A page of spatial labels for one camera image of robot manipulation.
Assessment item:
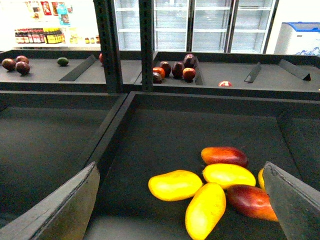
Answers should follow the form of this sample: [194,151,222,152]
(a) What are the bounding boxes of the sauce bottles shelf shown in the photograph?
[14,27,100,45]

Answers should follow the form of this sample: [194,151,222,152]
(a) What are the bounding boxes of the yellow mango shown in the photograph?
[185,182,226,240]
[148,169,203,202]
[202,163,257,190]

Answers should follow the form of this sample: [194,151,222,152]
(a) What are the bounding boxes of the red mango lower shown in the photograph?
[227,184,279,222]

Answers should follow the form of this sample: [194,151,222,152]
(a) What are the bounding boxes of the white chest freezer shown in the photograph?
[274,21,320,55]

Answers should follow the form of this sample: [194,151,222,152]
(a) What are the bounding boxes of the dark passion fruit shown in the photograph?
[15,61,30,75]

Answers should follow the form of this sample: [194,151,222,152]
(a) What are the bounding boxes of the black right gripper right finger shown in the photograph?
[262,161,320,240]

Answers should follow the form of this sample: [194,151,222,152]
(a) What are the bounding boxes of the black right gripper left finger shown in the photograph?
[0,162,100,240]

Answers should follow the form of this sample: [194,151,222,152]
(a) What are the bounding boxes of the red mango upper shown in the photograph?
[200,146,249,168]

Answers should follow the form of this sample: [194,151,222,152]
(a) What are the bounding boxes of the red mango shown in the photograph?
[200,146,249,168]
[227,184,279,222]

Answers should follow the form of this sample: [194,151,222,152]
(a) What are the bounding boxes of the green avocado far shelf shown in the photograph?
[57,57,69,67]

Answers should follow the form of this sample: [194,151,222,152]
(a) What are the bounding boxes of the glass door refrigerator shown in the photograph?
[113,0,280,55]

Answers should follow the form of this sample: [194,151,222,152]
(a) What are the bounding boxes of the red apple far tray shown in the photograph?
[218,80,233,87]

